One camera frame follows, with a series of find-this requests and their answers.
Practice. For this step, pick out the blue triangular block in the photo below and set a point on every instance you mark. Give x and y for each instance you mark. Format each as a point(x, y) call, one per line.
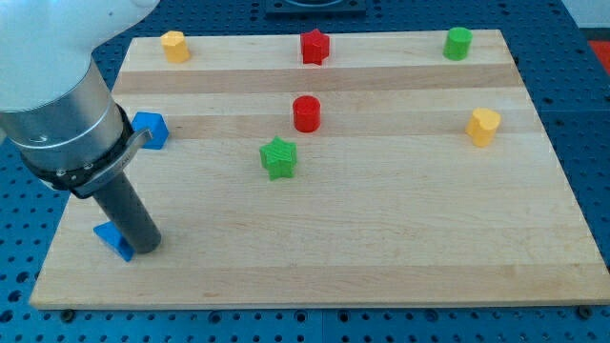
point(113, 238)

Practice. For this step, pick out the yellow hexagon block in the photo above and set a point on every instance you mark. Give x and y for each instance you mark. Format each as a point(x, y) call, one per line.
point(175, 46)

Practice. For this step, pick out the blue cube block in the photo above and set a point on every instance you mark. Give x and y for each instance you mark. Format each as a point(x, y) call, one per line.
point(156, 124)

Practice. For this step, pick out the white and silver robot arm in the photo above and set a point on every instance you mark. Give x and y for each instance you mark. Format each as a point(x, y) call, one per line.
point(56, 107)

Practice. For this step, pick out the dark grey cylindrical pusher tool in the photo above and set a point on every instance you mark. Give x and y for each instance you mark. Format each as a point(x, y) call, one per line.
point(122, 205)

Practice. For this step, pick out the green star block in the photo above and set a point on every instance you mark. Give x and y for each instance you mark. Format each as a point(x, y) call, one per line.
point(279, 158)

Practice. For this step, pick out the red cylinder block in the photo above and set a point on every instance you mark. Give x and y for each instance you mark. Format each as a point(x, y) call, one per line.
point(306, 113)

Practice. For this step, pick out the red star block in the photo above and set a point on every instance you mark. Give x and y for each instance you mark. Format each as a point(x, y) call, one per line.
point(315, 47)

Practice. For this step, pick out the green cylinder block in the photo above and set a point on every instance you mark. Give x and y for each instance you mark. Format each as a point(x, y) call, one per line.
point(457, 43)

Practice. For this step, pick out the yellow heart block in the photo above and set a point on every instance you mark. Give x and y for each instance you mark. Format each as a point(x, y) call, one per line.
point(482, 126)

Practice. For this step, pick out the wooden board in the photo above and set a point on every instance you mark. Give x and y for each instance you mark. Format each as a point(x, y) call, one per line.
point(391, 204)

